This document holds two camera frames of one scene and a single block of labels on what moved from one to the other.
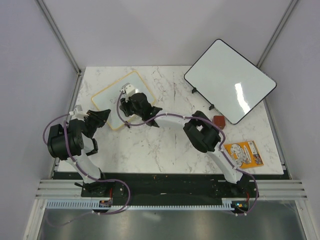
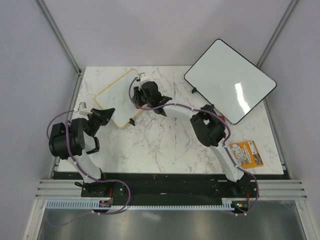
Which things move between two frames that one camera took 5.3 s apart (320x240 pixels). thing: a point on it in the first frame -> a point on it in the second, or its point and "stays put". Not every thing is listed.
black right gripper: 125,106 -> 137,93
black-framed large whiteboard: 230,82 stays put
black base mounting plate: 170,185 stays put
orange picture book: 244,154 stays put
